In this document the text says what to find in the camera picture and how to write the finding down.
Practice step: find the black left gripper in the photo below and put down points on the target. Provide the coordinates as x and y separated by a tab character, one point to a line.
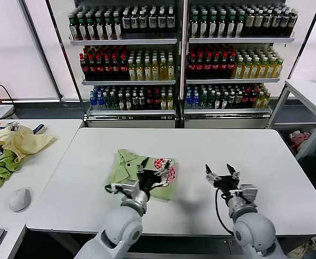
149	180

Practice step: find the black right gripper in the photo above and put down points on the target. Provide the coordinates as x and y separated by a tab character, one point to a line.
228	184

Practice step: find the light green t-shirt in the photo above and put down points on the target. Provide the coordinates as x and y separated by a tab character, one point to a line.
120	170

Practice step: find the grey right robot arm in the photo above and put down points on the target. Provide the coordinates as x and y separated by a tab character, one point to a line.
255	232

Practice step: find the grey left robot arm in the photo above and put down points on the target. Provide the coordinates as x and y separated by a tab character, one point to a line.
122	232

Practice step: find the small red cap cola bottle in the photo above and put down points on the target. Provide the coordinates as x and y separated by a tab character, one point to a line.
149	102
156	102
245	99
252	99

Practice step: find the small yellow drink bottle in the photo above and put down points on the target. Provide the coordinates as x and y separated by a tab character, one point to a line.
258	100
163	102
170	102
265	99

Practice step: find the small dark bottle white label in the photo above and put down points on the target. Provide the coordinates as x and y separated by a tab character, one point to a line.
217	100
224	100
128	102
121	102

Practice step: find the small green water bottle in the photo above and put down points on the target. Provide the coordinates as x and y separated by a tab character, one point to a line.
114	102
203	100
107	102
210	100

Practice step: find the small blue drink bottle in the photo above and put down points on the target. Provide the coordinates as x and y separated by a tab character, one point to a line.
93	101
195	100
188	100
100	101

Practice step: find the pink garment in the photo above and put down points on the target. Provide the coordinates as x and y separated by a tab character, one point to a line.
299	137

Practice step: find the beige sneaker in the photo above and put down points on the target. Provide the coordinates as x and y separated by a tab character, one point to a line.
308	245

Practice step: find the blue white striped cloth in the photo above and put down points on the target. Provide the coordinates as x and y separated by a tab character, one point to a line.
39	128

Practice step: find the metal shelf rack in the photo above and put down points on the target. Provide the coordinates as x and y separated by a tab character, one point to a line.
123	41
241	40

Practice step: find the pale yellow shirt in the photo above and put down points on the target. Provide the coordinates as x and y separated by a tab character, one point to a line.
25	142

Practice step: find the white computer mouse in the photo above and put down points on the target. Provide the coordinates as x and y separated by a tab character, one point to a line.
20	199

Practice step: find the dark bottle green cap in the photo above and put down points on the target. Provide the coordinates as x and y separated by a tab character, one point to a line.
108	28
231	26
82	29
239	26
203	26
194	26
117	28
221	26
91	29
100	28
73	29
212	26

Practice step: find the white printed cloth item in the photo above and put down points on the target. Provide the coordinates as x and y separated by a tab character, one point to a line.
14	126

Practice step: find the tea bottle beige label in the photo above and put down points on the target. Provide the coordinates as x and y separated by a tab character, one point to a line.
258	23
249	23

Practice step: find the dark bottle grey label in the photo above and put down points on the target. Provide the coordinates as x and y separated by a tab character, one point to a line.
267	23
284	23
292	23
276	23

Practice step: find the crumpled green garment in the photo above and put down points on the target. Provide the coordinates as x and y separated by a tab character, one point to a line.
1	169

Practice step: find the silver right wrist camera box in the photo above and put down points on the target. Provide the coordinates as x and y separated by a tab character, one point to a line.
248	193

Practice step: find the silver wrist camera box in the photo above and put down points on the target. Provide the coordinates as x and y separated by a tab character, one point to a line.
129	189
248	193

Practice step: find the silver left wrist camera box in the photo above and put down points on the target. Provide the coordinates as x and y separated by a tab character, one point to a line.
129	189

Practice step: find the white metal frame table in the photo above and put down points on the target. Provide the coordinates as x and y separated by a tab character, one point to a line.
309	140

